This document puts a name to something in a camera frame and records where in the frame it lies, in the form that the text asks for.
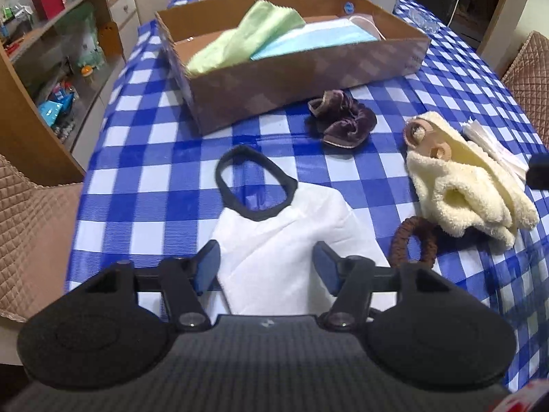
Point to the clear plastic wrapper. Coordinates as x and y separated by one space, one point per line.
423 19

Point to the red white printed fabric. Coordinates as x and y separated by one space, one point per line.
527 397

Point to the blue checkered tablecloth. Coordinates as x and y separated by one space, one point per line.
150 158

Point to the quilted beige chair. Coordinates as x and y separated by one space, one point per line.
529 77
30 231

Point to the purple baby shoes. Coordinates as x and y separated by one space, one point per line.
347 124

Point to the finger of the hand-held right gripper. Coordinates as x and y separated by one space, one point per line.
540 171

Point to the white tissue packet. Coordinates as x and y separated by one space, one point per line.
493 148

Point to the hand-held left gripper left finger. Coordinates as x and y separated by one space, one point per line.
208 266

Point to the brown cardboard box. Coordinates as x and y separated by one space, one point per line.
300 81

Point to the light green cloth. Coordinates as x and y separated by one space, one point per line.
244 38

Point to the blue face mask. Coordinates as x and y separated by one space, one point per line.
313 40

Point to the wooden shelf unit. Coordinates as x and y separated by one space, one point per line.
25 137

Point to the pale yellow fluffy towel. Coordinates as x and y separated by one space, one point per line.
463 189

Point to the small orange round item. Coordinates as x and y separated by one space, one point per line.
88 71

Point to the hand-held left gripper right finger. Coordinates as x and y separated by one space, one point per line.
326 270

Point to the blue tissue packet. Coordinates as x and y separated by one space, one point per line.
53 110

